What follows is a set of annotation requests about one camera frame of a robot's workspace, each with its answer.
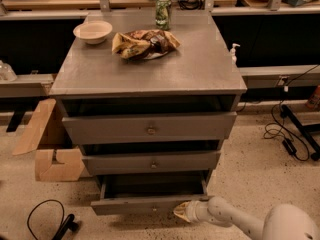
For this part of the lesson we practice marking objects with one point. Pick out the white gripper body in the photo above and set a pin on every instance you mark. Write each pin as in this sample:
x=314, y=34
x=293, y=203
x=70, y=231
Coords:
x=193, y=210

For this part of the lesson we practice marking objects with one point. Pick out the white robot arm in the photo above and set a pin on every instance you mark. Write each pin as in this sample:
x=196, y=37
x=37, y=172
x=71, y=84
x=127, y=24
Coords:
x=283, y=222

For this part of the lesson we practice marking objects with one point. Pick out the crumpled chip bag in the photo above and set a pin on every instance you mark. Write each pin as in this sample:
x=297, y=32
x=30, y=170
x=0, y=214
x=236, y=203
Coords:
x=144, y=44

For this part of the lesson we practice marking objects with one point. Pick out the white pump bottle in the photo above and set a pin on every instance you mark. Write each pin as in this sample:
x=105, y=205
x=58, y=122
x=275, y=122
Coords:
x=233, y=52

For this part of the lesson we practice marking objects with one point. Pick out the black stand leg right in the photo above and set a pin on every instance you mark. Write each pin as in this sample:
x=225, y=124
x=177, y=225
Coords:
x=305, y=130

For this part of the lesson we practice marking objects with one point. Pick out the grey drawer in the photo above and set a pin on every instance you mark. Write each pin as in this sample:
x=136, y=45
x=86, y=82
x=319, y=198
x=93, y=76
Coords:
x=151, y=162
x=149, y=192
x=149, y=128

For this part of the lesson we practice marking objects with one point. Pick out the black chair base leg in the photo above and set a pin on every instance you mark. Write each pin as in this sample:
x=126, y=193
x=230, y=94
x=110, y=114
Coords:
x=67, y=224

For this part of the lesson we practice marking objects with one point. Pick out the white bowl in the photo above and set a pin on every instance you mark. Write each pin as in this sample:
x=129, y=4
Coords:
x=93, y=32

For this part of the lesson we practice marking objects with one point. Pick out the green soda can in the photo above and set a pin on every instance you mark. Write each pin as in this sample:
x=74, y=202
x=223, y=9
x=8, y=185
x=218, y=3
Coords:
x=163, y=14

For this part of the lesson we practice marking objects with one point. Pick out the grey middle drawer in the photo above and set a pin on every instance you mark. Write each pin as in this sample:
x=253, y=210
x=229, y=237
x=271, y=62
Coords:
x=151, y=162

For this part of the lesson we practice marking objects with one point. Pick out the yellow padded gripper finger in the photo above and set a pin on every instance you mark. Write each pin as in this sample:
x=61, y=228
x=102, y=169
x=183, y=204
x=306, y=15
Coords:
x=180, y=211

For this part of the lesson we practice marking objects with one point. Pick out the grey bottom drawer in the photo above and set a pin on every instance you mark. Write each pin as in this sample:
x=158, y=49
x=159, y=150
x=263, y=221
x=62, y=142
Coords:
x=149, y=192

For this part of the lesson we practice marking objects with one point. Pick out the grey top drawer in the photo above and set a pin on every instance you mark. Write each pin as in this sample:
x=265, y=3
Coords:
x=149, y=128

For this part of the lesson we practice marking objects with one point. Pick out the cardboard box flaps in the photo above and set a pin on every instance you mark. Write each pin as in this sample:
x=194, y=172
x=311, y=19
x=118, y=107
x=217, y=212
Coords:
x=57, y=159

